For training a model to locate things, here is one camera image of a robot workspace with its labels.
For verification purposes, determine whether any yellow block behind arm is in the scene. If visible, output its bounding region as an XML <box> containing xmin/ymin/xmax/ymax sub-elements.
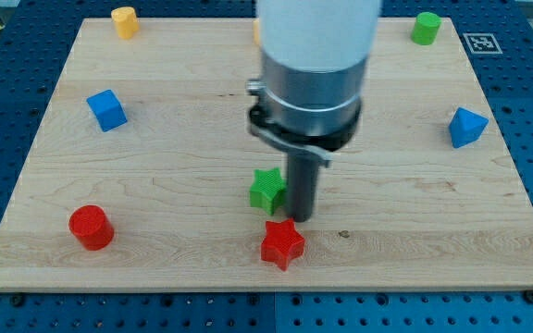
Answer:
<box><xmin>253</xmin><ymin>18</ymin><xmax>261</xmax><ymax>46</ymax></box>

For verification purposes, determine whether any red star block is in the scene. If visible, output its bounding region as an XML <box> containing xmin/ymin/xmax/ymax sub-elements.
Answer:
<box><xmin>260</xmin><ymin>218</ymin><xmax>305</xmax><ymax>271</ymax></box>

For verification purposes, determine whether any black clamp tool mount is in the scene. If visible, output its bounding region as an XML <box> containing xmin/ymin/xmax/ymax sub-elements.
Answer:
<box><xmin>246</xmin><ymin>79</ymin><xmax>362</xmax><ymax>167</ymax></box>

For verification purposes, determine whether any green star block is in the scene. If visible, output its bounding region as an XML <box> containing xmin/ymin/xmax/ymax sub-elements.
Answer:
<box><xmin>249</xmin><ymin>167</ymin><xmax>286</xmax><ymax>216</ymax></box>

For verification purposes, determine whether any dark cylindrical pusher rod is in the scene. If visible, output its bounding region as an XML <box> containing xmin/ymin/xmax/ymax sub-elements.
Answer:
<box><xmin>285</xmin><ymin>154</ymin><xmax>319</xmax><ymax>222</ymax></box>

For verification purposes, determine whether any blue cube block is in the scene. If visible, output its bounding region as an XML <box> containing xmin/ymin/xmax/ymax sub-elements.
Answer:
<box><xmin>86</xmin><ymin>90</ymin><xmax>128</xmax><ymax>132</ymax></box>

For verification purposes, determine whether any yellow block top left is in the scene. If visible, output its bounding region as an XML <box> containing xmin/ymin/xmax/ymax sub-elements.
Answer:
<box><xmin>111</xmin><ymin>6</ymin><xmax>140</xmax><ymax>40</ymax></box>

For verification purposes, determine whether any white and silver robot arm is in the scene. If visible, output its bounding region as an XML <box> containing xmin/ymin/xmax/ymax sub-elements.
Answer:
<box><xmin>247</xmin><ymin>0</ymin><xmax>383</xmax><ymax>222</ymax></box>

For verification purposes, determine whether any wooden board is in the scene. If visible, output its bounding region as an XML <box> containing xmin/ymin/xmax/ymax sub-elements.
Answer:
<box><xmin>0</xmin><ymin>18</ymin><xmax>533</xmax><ymax>293</ymax></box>

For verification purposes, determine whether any blue triangle block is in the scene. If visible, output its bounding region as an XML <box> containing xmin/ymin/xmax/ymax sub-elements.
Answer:
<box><xmin>448</xmin><ymin>107</ymin><xmax>489</xmax><ymax>148</ymax></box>

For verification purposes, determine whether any white fiducial marker tag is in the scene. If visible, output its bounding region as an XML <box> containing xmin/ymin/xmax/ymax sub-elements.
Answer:
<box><xmin>463</xmin><ymin>32</ymin><xmax>502</xmax><ymax>55</ymax></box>

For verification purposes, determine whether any red cylinder block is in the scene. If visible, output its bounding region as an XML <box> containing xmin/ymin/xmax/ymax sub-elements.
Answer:
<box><xmin>68</xmin><ymin>204</ymin><xmax>115</xmax><ymax>251</ymax></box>

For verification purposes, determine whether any green cylinder block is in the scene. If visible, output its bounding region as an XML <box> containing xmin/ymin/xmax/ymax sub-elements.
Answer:
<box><xmin>411</xmin><ymin>11</ymin><xmax>442</xmax><ymax>46</ymax></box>

